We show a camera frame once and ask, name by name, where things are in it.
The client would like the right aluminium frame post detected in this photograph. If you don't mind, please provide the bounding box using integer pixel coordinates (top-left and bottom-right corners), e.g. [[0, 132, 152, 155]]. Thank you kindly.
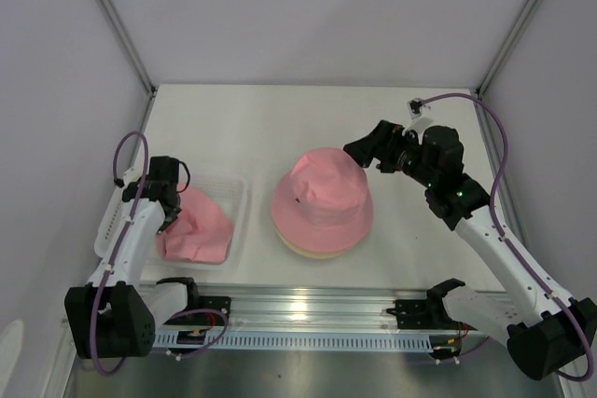
[[475, 0, 544, 98]]

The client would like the left aluminium frame post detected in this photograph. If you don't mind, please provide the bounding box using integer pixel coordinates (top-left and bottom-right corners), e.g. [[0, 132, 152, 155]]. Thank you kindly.
[[95, 0, 156, 97]]

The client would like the beige bucket hat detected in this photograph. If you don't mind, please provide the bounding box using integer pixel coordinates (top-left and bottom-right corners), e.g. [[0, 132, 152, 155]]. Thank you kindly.
[[274, 223, 372, 260]]

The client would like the white plastic basket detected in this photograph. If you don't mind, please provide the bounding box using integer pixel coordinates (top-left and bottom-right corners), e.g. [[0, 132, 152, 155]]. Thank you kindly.
[[95, 173, 249, 268]]

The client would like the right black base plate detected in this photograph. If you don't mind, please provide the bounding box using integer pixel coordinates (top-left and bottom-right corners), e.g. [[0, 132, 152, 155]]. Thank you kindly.
[[385, 297, 452, 330]]

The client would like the pink bucket hat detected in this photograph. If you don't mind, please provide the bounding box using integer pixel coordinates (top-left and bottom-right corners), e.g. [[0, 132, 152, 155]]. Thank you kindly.
[[156, 186, 234, 265], [271, 147, 374, 231]]

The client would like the white slotted cable duct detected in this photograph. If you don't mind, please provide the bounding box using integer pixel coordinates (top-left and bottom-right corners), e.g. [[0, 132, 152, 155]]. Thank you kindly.
[[153, 329, 460, 353]]

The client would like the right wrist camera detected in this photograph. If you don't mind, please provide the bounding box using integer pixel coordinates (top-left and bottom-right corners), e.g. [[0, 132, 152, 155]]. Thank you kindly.
[[406, 98, 434, 134]]

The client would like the aluminium mounting rail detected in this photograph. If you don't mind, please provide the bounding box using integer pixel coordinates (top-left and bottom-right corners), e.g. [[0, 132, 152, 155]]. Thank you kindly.
[[198, 284, 426, 333]]

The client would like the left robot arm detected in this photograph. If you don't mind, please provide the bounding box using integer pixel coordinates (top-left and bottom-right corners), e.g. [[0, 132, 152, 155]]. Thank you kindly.
[[64, 156, 201, 360]]

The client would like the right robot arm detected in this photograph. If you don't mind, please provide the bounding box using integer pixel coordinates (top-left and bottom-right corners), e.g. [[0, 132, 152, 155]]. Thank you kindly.
[[343, 120, 596, 380]]

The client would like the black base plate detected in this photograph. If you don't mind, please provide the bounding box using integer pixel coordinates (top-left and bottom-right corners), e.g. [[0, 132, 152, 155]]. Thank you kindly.
[[385, 297, 452, 330], [179, 295, 232, 327]]

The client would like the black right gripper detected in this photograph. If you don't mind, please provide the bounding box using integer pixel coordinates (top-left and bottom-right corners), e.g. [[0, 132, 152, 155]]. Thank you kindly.
[[342, 120, 437, 188]]

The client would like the aluminium frame post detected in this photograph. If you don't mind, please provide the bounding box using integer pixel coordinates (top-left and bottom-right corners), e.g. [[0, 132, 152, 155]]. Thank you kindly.
[[95, 0, 156, 97], [475, 0, 544, 98]]

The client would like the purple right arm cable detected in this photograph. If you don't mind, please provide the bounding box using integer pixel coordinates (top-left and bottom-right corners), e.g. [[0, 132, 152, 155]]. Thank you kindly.
[[422, 93, 591, 383]]

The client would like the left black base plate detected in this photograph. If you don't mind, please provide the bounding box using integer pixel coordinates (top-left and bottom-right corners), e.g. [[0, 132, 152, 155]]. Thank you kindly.
[[179, 295, 232, 327]]

